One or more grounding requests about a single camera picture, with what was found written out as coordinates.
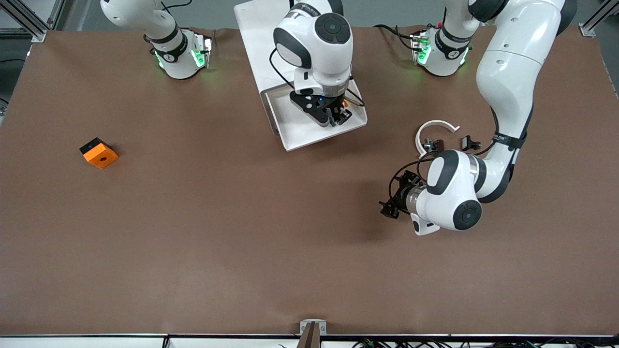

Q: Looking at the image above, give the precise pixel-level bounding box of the white curved plastic arc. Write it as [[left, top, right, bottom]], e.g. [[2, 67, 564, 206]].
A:
[[416, 120, 460, 159]]

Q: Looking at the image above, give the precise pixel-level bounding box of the orange black box with hole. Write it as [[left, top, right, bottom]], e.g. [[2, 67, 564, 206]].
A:
[[79, 137, 119, 170]]

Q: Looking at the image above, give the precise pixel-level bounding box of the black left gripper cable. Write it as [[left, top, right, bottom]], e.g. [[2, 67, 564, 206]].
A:
[[388, 159, 436, 194]]

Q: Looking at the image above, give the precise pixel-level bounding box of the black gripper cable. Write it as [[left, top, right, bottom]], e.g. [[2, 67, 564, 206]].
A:
[[269, 46, 366, 108], [388, 159, 436, 194]]

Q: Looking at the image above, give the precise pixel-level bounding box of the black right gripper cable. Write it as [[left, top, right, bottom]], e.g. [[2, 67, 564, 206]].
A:
[[269, 46, 366, 108]]

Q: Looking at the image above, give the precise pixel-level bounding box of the black arm base cable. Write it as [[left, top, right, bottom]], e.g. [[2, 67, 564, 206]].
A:
[[373, 24, 417, 51]]

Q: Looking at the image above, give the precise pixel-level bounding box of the small metal table bracket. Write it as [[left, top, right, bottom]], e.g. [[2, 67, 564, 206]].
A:
[[300, 319, 327, 335]]

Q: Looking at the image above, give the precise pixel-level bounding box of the aluminium frame profile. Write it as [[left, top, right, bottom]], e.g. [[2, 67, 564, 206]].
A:
[[579, 0, 619, 38], [0, 0, 66, 43]]

